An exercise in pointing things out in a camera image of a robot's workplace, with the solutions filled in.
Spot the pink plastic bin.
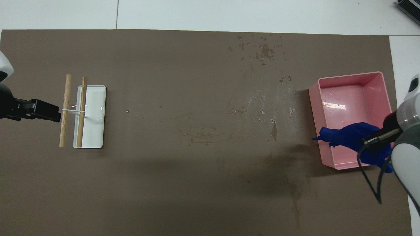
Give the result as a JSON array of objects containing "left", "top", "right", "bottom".
[{"left": 308, "top": 71, "right": 403, "bottom": 170}]

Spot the dark grey device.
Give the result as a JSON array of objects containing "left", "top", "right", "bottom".
[{"left": 395, "top": 0, "right": 420, "bottom": 17}]

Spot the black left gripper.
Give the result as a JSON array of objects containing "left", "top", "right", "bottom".
[{"left": 0, "top": 84, "right": 62, "bottom": 123}]

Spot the white rod bracket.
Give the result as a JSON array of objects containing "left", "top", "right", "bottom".
[{"left": 62, "top": 105, "right": 86, "bottom": 115}]

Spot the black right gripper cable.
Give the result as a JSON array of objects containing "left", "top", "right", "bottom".
[{"left": 357, "top": 129, "right": 403, "bottom": 204}]

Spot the blue towel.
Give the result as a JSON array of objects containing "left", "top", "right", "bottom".
[{"left": 312, "top": 122, "right": 394, "bottom": 173}]

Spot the white rectangular tray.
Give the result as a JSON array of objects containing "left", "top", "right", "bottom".
[{"left": 73, "top": 85, "right": 107, "bottom": 149}]

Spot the brown table mat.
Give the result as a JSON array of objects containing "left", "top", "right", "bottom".
[{"left": 0, "top": 29, "right": 413, "bottom": 236}]

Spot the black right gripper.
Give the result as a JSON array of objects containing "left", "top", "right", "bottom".
[{"left": 373, "top": 111, "right": 400, "bottom": 139}]

